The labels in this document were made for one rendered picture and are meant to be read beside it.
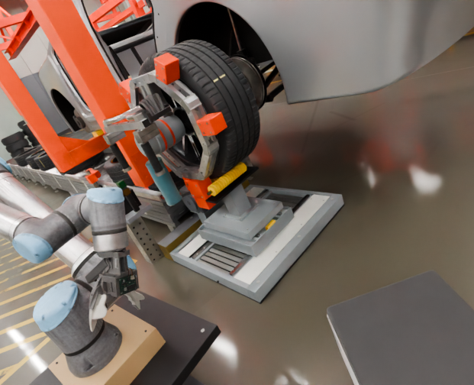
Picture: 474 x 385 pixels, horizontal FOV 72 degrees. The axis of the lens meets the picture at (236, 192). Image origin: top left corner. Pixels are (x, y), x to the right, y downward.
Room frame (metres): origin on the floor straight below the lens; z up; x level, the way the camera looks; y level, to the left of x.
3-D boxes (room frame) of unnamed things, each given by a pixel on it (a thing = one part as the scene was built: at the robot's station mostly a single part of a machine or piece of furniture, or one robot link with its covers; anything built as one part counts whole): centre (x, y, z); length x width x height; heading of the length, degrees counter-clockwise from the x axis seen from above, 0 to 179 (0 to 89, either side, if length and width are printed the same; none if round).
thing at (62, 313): (0.91, 0.66, 0.57); 0.17 x 0.15 x 0.18; 138
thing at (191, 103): (1.61, 0.16, 0.85); 0.54 x 0.07 x 0.54; 34
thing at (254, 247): (1.73, 0.04, 0.13); 0.50 x 0.36 x 0.10; 34
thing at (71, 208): (0.92, 0.43, 0.87); 0.12 x 0.12 x 0.09; 48
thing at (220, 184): (1.57, 0.01, 0.51); 0.29 x 0.06 x 0.06; 124
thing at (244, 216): (1.71, 0.02, 0.32); 0.40 x 0.30 x 0.28; 34
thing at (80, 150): (3.83, 1.29, 0.69); 0.52 x 0.17 x 0.35; 124
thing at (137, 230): (2.01, 0.71, 0.21); 0.10 x 0.10 x 0.42; 34
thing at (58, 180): (4.76, 1.81, 0.20); 1.00 x 0.86 x 0.39; 34
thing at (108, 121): (1.62, 0.32, 1.03); 0.19 x 0.18 x 0.11; 124
